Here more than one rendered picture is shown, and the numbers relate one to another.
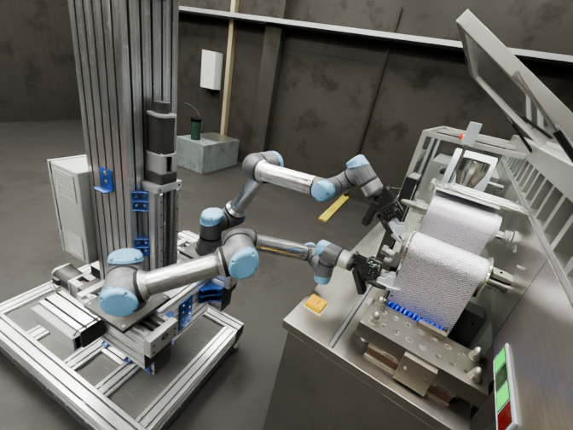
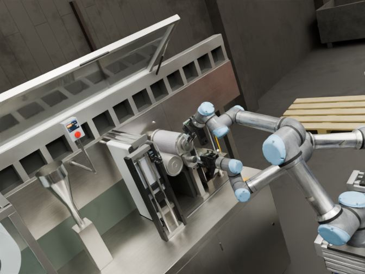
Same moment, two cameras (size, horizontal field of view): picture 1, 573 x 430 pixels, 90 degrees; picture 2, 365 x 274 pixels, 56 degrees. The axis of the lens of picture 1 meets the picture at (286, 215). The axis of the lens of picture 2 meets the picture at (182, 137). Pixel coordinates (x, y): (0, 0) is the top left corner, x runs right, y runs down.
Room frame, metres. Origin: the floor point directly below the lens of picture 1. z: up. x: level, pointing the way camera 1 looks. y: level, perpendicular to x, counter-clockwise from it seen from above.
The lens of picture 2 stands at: (2.65, 0.40, 2.10)
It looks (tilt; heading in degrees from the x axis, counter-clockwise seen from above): 23 degrees down; 208
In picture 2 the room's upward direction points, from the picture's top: 21 degrees counter-clockwise
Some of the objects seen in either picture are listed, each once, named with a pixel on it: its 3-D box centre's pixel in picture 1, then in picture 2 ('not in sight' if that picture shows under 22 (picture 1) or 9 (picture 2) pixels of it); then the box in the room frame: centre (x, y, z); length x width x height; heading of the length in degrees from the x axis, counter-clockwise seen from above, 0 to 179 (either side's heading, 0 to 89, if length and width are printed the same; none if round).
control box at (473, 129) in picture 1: (470, 133); (73, 129); (1.45, -0.77, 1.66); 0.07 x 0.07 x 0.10; 61
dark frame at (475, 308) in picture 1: (428, 310); (177, 176); (0.94, -0.64, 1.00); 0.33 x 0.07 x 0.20; 62
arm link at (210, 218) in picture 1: (212, 223); (353, 208); (1.33, 0.38, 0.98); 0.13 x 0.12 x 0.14; 149
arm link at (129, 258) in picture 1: (126, 268); not in sight; (0.85, 0.56, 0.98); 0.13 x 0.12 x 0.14; 24
